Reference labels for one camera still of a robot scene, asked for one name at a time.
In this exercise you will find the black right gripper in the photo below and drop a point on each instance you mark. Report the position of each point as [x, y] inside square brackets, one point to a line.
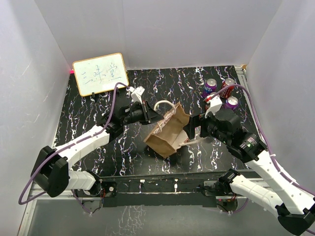
[198, 120]

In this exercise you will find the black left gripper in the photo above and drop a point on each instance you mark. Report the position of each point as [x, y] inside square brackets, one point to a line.
[149, 115]

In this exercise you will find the red Coca-Cola can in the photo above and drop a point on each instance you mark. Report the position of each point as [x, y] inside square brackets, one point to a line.
[228, 91]
[207, 100]

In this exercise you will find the patterned canvas tote bag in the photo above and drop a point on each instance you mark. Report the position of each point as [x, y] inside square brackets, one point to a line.
[168, 135]

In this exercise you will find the purple Fanta can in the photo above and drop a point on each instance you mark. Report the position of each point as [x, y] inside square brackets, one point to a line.
[209, 87]
[231, 103]

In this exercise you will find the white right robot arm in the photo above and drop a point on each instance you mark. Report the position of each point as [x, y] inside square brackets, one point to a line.
[293, 207]

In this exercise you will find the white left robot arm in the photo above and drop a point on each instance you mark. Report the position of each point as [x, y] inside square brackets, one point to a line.
[52, 170]

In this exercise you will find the small framed whiteboard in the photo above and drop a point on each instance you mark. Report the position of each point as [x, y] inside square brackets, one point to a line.
[100, 74]

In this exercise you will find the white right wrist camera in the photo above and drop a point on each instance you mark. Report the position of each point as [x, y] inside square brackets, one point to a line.
[215, 106]

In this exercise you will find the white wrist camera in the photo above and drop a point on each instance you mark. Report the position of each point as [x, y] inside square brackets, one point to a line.
[136, 93]
[215, 106]

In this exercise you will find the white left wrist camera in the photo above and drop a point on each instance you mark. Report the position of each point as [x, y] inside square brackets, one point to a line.
[136, 93]

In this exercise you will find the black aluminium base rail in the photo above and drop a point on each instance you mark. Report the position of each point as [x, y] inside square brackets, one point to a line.
[183, 189]

